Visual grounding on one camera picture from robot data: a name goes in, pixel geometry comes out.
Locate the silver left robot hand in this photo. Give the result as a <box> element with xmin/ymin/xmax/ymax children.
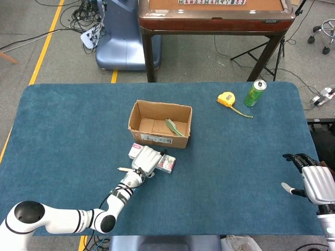
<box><xmin>130</xmin><ymin>145</ymin><xmax>168</xmax><ymax>178</ymax></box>

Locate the clear plastic bag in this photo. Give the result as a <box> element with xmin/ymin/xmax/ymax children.
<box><xmin>221</xmin><ymin>234</ymin><xmax>262</xmax><ymax>251</ymax></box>

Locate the black equipment frame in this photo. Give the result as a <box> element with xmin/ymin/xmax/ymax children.
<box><xmin>306</xmin><ymin>118</ymin><xmax>335</xmax><ymax>168</ymax></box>

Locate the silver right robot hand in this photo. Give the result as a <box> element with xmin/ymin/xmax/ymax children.
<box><xmin>281</xmin><ymin>153</ymin><xmax>335</xmax><ymax>204</ymax></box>

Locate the light wooden furniture leg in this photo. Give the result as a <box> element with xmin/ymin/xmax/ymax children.
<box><xmin>0</xmin><ymin>51</ymin><xmax>19</xmax><ymax>65</ymax></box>

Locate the blue grey robot torso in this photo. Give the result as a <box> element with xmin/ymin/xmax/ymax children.
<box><xmin>108</xmin><ymin>235</ymin><xmax>222</xmax><ymax>251</ymax></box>

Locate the yellow tape measure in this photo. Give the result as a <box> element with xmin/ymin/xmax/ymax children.
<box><xmin>216</xmin><ymin>91</ymin><xmax>254</xmax><ymax>119</ymax></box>

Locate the black tripod stand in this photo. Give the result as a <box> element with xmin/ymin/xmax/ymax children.
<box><xmin>230</xmin><ymin>0</ymin><xmax>308</xmax><ymax>82</ymax></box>

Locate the open brown cardboard box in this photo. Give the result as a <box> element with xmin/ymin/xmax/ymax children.
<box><xmin>127</xmin><ymin>99</ymin><xmax>193</xmax><ymax>149</ymax></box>

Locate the blue grey machine base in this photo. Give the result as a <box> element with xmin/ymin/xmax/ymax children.
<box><xmin>95</xmin><ymin>0</ymin><xmax>162</xmax><ymax>71</ymax></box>

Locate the brown mahjong table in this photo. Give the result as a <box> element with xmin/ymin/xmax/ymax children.
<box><xmin>137</xmin><ymin>0</ymin><xmax>294</xmax><ymax>83</ymax></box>

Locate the white floral toothpaste box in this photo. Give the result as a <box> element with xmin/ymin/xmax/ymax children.
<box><xmin>128</xmin><ymin>143</ymin><xmax>176</xmax><ymax>174</ymax></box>

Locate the white power strip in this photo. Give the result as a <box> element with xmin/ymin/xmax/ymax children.
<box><xmin>310</xmin><ymin>87</ymin><xmax>335</xmax><ymax>107</ymax></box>
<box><xmin>80</xmin><ymin>26</ymin><xmax>99</xmax><ymax>50</ymax></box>

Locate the black cable bundle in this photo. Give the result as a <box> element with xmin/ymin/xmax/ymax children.
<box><xmin>60</xmin><ymin>0</ymin><xmax>105</xmax><ymax>54</ymax></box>

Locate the green toothbrush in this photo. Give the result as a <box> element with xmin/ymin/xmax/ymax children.
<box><xmin>164</xmin><ymin>119</ymin><xmax>185</xmax><ymax>137</ymax></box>

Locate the chrome wheeled stool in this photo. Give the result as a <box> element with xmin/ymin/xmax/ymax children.
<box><xmin>307</xmin><ymin>18</ymin><xmax>335</xmax><ymax>55</ymax></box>

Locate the green drink can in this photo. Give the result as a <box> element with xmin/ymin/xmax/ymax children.
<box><xmin>243</xmin><ymin>79</ymin><xmax>267</xmax><ymax>108</ymax></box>

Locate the blue carpet table cover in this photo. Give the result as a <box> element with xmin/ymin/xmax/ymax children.
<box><xmin>0</xmin><ymin>81</ymin><xmax>324</xmax><ymax>236</ymax></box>

